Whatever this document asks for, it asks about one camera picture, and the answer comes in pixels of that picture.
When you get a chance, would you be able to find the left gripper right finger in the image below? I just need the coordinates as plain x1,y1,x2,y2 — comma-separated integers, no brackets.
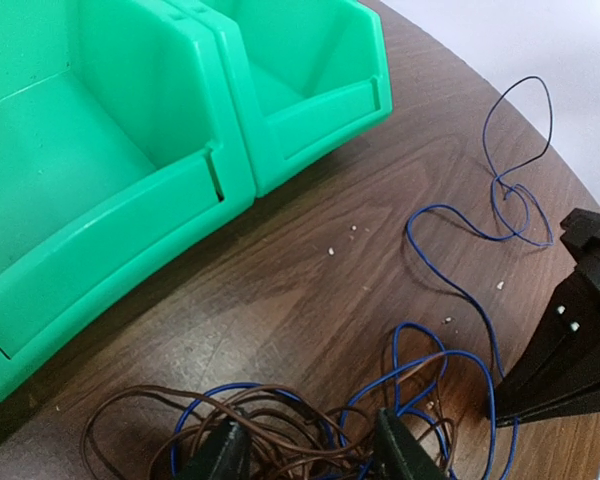
374,408,446,480

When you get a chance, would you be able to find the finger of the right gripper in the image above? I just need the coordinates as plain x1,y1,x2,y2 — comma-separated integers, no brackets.
494,394,600,428

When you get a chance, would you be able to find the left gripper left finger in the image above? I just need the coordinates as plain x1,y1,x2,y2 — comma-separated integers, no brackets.
177,419,252,480

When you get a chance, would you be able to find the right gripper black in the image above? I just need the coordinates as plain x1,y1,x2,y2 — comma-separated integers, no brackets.
496,208,600,400

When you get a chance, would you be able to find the brown wire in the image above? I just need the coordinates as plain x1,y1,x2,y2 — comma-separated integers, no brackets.
79,349,496,480

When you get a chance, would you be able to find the dark blue wire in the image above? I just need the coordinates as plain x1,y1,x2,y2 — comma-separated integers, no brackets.
169,75,555,480

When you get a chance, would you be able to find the green bin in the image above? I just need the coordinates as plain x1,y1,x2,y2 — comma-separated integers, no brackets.
174,1,393,197
0,1,255,402

